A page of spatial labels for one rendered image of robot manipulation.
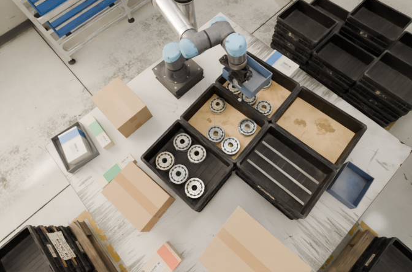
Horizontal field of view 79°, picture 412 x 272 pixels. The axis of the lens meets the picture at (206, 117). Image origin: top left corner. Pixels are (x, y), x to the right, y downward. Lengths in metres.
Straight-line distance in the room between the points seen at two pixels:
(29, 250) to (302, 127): 1.83
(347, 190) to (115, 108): 1.42
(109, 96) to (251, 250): 1.17
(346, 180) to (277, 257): 0.62
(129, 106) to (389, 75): 1.91
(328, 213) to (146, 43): 2.40
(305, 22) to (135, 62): 1.73
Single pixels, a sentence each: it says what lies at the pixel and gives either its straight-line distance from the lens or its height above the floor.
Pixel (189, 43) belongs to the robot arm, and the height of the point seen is 1.46.
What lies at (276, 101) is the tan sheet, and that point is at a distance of 1.56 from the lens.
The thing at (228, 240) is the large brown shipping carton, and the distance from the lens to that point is 1.28.
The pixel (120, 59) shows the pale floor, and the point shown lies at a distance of 2.98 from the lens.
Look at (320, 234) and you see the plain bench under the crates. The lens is 1.56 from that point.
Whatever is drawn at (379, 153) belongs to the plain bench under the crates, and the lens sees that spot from 1.79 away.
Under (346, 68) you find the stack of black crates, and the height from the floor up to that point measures 0.38.
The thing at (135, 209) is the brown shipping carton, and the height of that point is 0.86.
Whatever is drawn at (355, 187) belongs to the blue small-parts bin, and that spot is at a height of 0.70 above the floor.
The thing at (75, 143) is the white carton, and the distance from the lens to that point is 1.71.
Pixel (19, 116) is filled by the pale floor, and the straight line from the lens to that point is 3.18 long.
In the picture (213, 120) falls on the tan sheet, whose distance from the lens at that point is 1.47.
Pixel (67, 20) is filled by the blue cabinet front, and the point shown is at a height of 0.44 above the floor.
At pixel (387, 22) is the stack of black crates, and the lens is 2.71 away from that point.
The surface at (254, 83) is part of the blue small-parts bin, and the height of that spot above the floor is 1.07.
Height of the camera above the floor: 2.18
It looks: 66 degrees down
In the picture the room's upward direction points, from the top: 10 degrees counter-clockwise
